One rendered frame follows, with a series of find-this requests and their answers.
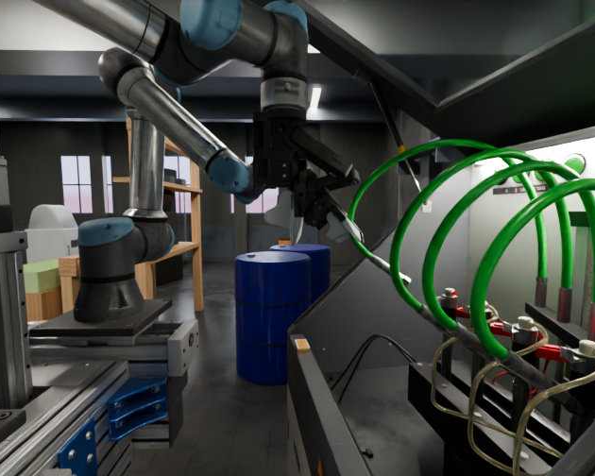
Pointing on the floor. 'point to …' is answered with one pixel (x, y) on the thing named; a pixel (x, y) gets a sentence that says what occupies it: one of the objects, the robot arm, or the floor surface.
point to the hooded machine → (51, 233)
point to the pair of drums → (274, 305)
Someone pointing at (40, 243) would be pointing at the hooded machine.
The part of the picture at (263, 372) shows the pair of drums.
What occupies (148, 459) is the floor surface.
